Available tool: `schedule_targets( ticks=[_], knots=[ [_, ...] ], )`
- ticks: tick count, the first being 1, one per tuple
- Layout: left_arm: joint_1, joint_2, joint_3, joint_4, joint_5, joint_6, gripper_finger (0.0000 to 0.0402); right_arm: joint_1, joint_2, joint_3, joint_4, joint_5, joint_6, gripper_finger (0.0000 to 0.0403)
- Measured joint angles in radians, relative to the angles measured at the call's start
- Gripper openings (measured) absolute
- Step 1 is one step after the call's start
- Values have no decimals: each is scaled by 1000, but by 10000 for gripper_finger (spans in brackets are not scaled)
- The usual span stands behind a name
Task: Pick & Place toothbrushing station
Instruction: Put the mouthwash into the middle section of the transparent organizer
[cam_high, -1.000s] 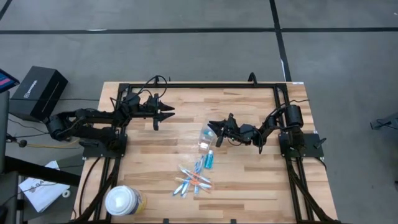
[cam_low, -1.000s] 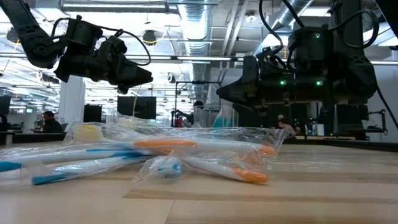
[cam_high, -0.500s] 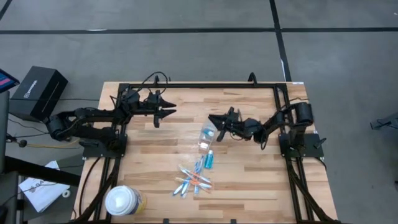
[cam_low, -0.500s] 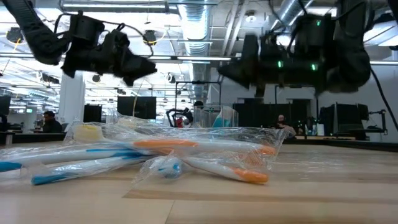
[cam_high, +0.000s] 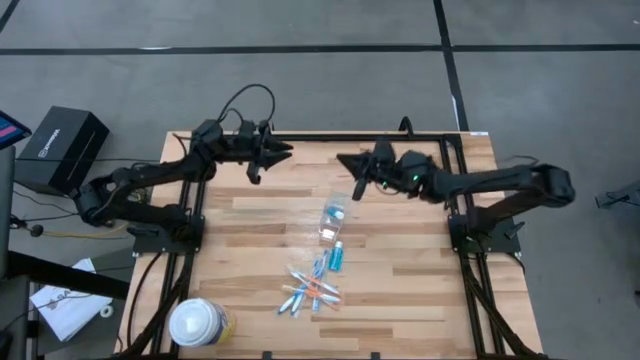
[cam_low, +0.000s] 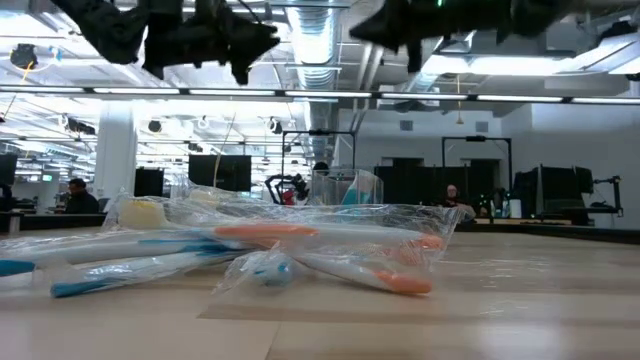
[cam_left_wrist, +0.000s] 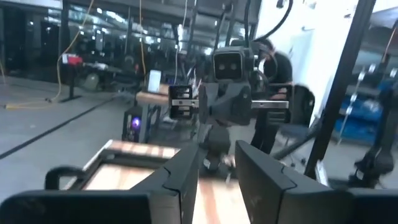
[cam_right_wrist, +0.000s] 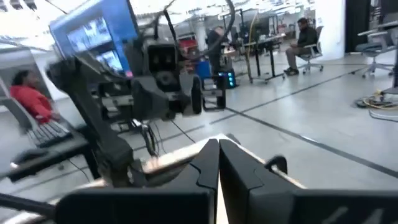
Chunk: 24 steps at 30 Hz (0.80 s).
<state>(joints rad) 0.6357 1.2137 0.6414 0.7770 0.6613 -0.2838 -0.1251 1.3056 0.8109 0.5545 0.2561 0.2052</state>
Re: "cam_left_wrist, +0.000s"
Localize blue storage bins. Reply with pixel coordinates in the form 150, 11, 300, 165
334, 79, 398, 146

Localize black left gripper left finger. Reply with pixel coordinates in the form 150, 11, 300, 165
0, 141, 200, 224

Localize person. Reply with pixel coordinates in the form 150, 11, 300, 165
250, 37, 295, 155

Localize wooden side table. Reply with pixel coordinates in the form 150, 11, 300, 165
135, 83, 171, 106

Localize yellow hanging cable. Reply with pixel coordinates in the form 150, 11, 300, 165
4, 0, 96, 110

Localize black metal frame post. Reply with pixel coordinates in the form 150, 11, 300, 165
303, 0, 377, 180

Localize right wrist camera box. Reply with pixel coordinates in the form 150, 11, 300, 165
212, 45, 247, 84

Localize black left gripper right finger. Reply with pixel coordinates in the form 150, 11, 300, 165
234, 139, 398, 224

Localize black right camera cable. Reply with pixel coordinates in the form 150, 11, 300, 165
244, 0, 295, 43

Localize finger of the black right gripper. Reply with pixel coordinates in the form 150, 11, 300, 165
210, 82, 253, 126
198, 83, 215, 124

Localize red device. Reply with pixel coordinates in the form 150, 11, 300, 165
61, 53, 84, 67

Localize black computer tower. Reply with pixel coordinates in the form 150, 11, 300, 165
121, 105, 150, 144

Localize white screen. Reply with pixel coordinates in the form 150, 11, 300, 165
147, 69, 162, 94

